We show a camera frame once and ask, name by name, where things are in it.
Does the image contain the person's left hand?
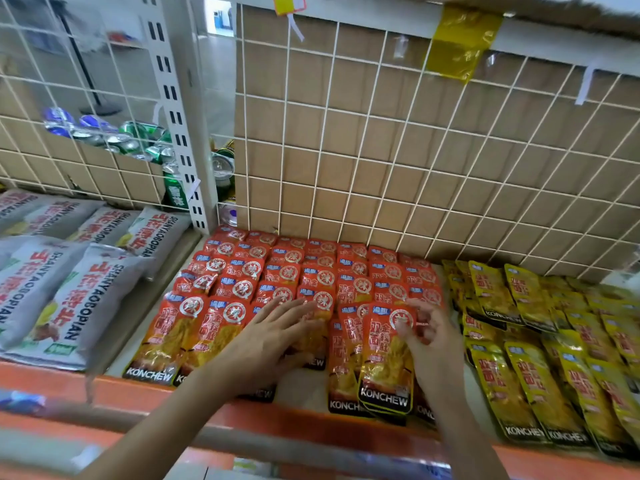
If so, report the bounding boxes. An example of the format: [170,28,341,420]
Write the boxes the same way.
[214,296,327,396]

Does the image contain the person's right hand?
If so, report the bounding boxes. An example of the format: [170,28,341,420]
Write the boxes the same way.
[394,299,467,396]

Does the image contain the orange snack packet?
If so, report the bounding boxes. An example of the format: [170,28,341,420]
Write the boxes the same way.
[358,304,418,416]

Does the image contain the person's left forearm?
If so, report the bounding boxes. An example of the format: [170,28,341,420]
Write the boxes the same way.
[79,364,251,480]

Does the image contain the person's right forearm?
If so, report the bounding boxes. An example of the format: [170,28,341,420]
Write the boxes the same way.
[424,382,511,480]

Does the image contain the pile of orange-red packets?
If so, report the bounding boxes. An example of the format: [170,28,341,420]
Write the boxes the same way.
[122,226,446,425]

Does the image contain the pile of yellow snack packets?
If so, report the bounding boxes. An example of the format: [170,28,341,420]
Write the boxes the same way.
[441,259,640,461]

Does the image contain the green drink can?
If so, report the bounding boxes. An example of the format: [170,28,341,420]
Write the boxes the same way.
[162,165,190,211]
[210,152,236,196]
[119,121,167,151]
[144,133,177,164]

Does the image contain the group of grey snack bags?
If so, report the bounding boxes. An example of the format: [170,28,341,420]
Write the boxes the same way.
[0,189,193,371]

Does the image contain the white slotted shelf upright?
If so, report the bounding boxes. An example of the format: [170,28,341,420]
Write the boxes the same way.
[139,0,219,236]

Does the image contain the blue drink can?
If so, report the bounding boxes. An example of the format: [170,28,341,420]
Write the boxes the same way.
[74,115,119,146]
[42,107,77,139]

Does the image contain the yellow tape strip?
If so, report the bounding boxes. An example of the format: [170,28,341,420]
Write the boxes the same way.
[425,5,505,84]

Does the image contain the black floor stand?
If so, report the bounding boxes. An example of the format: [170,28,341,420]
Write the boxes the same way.
[49,0,124,116]

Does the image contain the white wire grid panel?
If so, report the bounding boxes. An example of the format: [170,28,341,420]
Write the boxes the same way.
[0,0,202,215]
[234,4,640,284]

